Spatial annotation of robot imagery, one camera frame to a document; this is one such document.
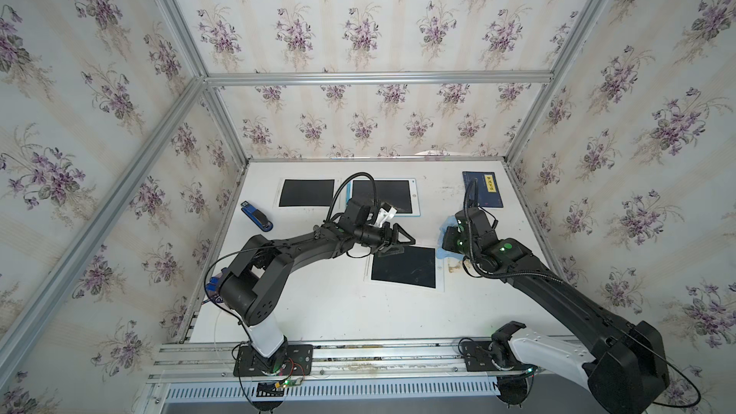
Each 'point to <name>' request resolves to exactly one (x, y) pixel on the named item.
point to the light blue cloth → (443, 253)
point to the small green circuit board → (275, 389)
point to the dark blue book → (489, 192)
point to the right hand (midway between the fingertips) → (451, 234)
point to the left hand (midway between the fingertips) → (409, 248)
